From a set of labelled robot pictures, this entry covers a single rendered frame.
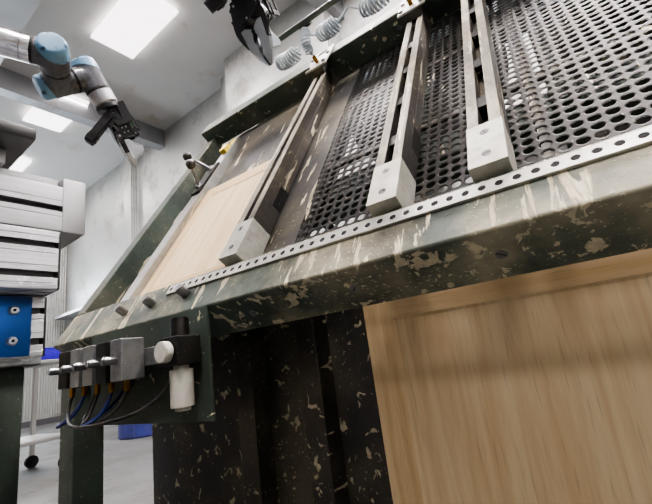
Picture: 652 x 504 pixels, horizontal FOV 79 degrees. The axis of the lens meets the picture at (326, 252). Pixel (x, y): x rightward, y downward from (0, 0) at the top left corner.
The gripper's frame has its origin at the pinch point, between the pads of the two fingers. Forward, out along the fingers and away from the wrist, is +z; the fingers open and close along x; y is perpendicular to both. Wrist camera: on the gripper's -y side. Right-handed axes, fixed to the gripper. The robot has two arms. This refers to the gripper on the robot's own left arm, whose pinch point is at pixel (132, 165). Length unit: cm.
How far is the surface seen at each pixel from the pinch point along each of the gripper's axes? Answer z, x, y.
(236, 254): 37, -55, 3
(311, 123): 13, -23, 56
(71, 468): 74, -8, -58
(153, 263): 31.8, -4.7, -10.2
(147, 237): 22.3, 26.3, -5.5
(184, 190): 10.1, 41.4, 19.1
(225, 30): -216, 439, 264
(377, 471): 93, -71, 4
